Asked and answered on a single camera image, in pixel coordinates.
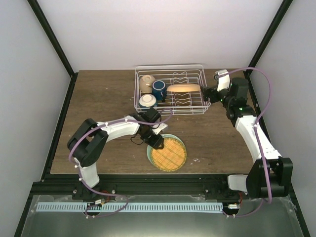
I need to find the green plate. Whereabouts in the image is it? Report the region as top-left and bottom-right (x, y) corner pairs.
(146, 133), (187, 173)

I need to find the teal cup white interior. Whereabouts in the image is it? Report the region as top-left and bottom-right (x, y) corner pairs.
(139, 94), (157, 108)

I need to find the yellow woven round plate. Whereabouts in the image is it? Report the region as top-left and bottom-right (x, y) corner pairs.
(151, 137), (186, 172)

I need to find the dark blue mug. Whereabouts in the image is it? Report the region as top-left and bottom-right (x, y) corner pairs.
(152, 80), (167, 103)

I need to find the large cream ceramic bowl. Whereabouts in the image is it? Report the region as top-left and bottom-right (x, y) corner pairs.
(139, 75), (156, 93)

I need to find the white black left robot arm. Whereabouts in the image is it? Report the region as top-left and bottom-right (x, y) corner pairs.
(67, 108), (168, 199)

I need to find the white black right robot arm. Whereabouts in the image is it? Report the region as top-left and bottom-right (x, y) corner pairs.
(200, 78), (293, 199)

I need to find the metal sheet front panel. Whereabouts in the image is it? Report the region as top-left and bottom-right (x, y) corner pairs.
(16, 196), (309, 237)

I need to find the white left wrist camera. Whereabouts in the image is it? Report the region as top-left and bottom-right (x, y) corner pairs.
(153, 123), (168, 135)

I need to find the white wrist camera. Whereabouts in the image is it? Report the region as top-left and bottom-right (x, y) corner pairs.
(153, 123), (168, 135)
(214, 69), (230, 92)

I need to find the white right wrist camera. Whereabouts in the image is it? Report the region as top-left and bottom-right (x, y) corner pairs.
(214, 69), (230, 92)

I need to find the white wire dish rack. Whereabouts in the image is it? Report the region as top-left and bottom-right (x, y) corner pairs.
(134, 64), (211, 115)

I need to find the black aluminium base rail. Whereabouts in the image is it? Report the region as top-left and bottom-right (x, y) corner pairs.
(32, 173), (297, 200)

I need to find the black right frame post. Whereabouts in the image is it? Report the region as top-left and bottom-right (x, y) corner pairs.
(248, 0), (293, 68)

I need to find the black frame post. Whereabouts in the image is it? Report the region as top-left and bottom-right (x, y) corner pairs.
(27, 0), (75, 75)
(248, 0), (293, 68)

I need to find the light blue slotted cable duct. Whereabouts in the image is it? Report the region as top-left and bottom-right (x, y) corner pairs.
(36, 202), (223, 213)

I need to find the black left frame post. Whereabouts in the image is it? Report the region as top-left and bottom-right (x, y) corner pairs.
(27, 0), (75, 75)

